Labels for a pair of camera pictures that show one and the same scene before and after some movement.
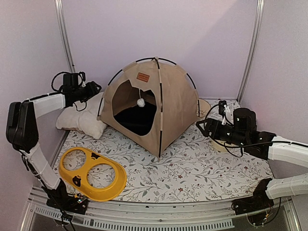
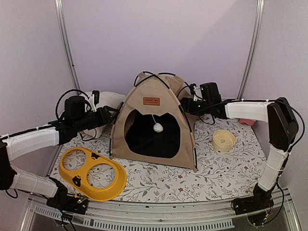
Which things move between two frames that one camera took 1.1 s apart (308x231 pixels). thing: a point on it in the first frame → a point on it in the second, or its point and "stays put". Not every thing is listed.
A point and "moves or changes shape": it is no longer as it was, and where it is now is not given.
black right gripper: [211, 122] → [184, 101]
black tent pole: [161, 107] → [179, 106]
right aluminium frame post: [260, 9] stays put
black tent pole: [164, 60] → [149, 73]
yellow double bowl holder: [77, 179] stays put
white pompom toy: [140, 102] → [158, 127]
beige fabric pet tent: [152, 100] moves or changes shape
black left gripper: [93, 89] → [109, 117]
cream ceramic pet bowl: [221, 147] stays put
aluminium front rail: [157, 216] stays put
